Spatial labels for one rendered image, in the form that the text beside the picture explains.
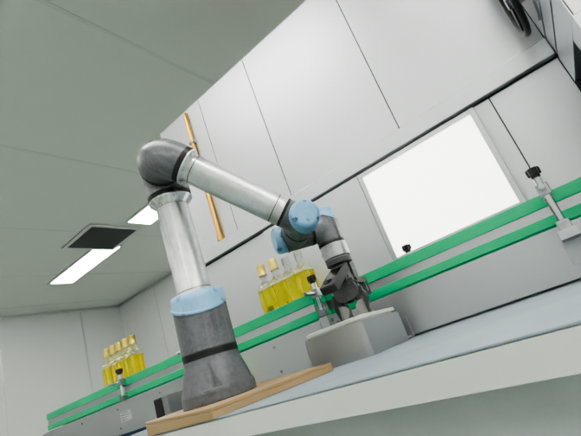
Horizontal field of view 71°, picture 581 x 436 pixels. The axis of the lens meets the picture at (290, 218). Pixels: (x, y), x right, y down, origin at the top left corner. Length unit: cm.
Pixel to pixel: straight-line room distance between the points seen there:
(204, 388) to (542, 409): 59
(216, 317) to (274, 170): 99
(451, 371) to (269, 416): 29
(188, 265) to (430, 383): 74
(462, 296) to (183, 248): 73
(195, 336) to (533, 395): 62
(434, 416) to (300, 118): 140
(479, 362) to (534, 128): 107
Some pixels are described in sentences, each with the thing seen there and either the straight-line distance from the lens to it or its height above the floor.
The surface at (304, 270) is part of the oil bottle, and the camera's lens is 141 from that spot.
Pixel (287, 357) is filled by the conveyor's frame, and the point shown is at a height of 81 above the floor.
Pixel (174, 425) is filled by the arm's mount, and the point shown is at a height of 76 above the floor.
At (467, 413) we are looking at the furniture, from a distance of 48.
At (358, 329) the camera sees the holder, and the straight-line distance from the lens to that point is 98.
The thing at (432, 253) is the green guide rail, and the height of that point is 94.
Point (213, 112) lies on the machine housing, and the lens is 208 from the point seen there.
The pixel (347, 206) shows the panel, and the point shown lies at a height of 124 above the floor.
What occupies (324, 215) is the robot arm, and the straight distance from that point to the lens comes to 113.
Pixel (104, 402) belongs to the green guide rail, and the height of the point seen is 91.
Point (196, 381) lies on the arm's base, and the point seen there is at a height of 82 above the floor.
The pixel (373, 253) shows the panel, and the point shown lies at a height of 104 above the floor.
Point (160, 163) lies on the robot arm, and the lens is 103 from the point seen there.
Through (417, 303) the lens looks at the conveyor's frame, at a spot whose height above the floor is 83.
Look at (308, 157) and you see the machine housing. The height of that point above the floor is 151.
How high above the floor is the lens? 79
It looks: 19 degrees up
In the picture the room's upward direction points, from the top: 20 degrees counter-clockwise
